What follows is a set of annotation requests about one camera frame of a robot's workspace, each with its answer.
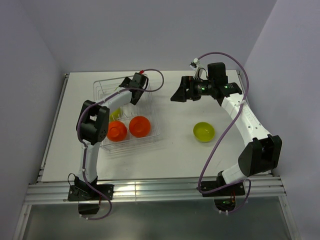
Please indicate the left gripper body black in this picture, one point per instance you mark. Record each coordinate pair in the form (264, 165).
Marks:
(134, 102)

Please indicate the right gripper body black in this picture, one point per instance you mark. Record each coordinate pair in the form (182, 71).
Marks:
(199, 88)

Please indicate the green bowl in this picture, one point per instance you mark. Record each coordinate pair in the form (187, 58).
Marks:
(115, 113)
(203, 132)

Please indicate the orange bowl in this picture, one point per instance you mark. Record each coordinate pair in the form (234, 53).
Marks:
(117, 131)
(139, 126)

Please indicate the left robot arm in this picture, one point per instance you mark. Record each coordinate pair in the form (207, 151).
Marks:
(93, 125)

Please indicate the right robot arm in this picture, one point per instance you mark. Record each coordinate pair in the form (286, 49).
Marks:
(262, 149)

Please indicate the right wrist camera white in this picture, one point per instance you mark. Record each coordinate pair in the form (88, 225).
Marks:
(198, 68)

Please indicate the wire dish rack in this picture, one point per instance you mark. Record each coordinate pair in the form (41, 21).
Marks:
(144, 107)

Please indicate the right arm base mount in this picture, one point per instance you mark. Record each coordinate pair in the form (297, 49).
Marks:
(213, 188)

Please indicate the black box under rail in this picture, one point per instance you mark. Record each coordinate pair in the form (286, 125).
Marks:
(88, 208)

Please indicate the aluminium rail front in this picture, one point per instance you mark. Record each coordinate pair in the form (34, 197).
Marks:
(175, 189)

